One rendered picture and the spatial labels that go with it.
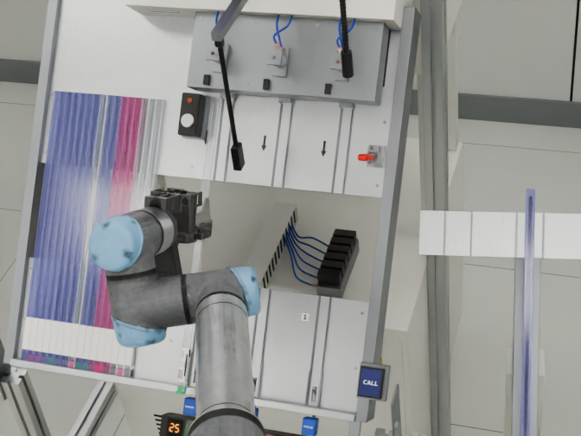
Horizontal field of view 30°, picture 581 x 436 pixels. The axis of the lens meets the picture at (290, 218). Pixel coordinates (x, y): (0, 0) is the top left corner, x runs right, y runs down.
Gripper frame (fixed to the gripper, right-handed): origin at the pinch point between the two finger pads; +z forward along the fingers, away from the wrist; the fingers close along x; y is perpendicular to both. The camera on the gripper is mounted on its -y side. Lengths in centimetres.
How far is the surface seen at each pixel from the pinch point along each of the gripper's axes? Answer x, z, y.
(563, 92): -49, 198, 20
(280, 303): -14.2, 4.0, -13.1
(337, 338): -25.1, 3.0, -17.7
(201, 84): 3.1, 5.2, 23.8
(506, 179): -35, 177, -8
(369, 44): -26.1, 6.9, 32.5
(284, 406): -17.5, -1.6, -29.6
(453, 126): -31, 80, 15
